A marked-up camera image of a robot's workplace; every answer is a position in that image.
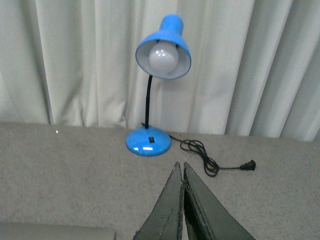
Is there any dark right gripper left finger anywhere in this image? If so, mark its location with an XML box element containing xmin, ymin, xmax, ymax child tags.
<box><xmin>133</xmin><ymin>162</ymin><xmax>185</xmax><ymax>240</ymax></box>

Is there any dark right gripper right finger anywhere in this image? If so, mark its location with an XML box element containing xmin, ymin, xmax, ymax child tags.
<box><xmin>183</xmin><ymin>162</ymin><xmax>254</xmax><ymax>240</ymax></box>

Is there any grey laptop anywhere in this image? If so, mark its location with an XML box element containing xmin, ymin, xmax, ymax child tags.
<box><xmin>0</xmin><ymin>222</ymin><xmax>116</xmax><ymax>240</ymax></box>

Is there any white curtain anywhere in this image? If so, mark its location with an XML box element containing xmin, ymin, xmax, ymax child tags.
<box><xmin>0</xmin><ymin>0</ymin><xmax>320</xmax><ymax>141</ymax></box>

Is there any blue desk lamp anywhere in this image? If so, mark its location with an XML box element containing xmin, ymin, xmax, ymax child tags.
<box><xmin>125</xmin><ymin>14</ymin><xmax>192</xmax><ymax>157</ymax></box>

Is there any black lamp power cable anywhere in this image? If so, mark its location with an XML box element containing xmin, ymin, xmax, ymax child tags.
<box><xmin>168</xmin><ymin>134</ymin><xmax>258</xmax><ymax>179</ymax></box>

